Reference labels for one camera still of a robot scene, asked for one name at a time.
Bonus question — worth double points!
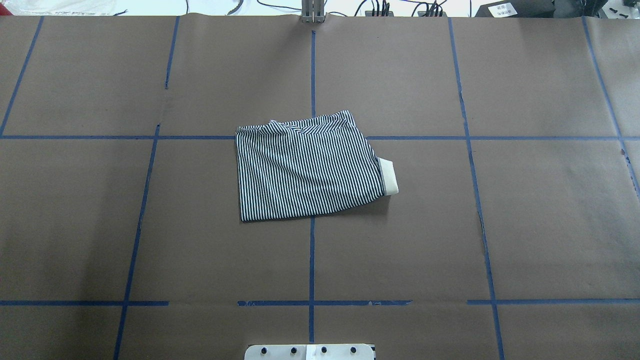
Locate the blue tape grid lines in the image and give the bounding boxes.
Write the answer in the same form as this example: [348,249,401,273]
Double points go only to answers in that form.
[1,14,639,360]

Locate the black box with label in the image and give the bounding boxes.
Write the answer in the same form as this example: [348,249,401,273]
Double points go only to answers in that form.
[473,0,556,18]

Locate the blue white striped polo shirt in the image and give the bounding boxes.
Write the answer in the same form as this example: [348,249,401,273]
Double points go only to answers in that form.
[235,110,399,223]

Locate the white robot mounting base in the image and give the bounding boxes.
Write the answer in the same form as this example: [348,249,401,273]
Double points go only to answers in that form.
[243,343,377,360]

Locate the aluminium frame post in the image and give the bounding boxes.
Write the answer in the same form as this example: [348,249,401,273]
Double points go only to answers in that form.
[300,0,327,24]

